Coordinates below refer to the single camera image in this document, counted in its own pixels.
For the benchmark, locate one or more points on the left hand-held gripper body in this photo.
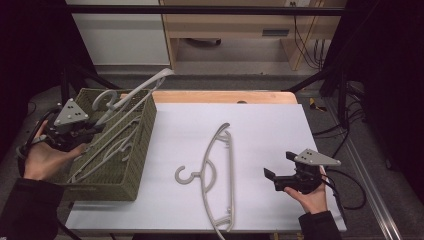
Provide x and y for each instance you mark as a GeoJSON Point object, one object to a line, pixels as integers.
{"type": "Point", "coordinates": [70, 115]}

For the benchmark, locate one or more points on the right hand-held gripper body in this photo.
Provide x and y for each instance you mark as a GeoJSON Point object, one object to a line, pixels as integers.
{"type": "Point", "coordinates": [300, 181]}

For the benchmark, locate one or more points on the grey plastic clothes hanger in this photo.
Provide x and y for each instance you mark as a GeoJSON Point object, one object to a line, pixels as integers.
{"type": "Point", "coordinates": [140, 87]}
{"type": "Point", "coordinates": [115, 138]}
{"type": "Point", "coordinates": [230, 173]}
{"type": "Point", "coordinates": [103, 165]}

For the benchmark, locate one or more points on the green woven basket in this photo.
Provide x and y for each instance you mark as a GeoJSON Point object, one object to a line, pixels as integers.
{"type": "Point", "coordinates": [145, 133]}

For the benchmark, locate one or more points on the person's right hand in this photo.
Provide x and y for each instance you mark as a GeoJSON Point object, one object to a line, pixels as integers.
{"type": "Point", "coordinates": [313, 201]}

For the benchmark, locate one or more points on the person's left hand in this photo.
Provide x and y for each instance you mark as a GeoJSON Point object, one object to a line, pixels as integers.
{"type": "Point", "coordinates": [46, 160]}

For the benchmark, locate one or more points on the black stand legs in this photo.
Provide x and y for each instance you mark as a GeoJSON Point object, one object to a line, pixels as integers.
{"type": "Point", "coordinates": [333, 85]}
{"type": "Point", "coordinates": [83, 78]}

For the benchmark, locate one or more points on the yellow and black tool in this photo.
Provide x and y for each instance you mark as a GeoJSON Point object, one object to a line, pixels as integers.
{"type": "Point", "coordinates": [315, 105]}

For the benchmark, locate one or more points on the black curtain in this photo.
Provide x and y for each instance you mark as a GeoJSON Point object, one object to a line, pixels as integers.
{"type": "Point", "coordinates": [30, 50]}
{"type": "Point", "coordinates": [390, 66]}

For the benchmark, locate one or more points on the white cabinet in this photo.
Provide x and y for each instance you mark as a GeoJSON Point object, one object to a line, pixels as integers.
{"type": "Point", "coordinates": [123, 40]}

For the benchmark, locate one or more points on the light wooden desk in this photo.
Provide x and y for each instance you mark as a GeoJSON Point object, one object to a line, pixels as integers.
{"type": "Point", "coordinates": [233, 25]}

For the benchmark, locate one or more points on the metal floor rail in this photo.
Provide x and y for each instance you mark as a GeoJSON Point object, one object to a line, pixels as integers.
{"type": "Point", "coordinates": [366, 186]}

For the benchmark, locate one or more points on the black horizontal frame bar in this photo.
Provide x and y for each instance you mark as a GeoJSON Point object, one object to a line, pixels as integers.
{"type": "Point", "coordinates": [200, 10]}

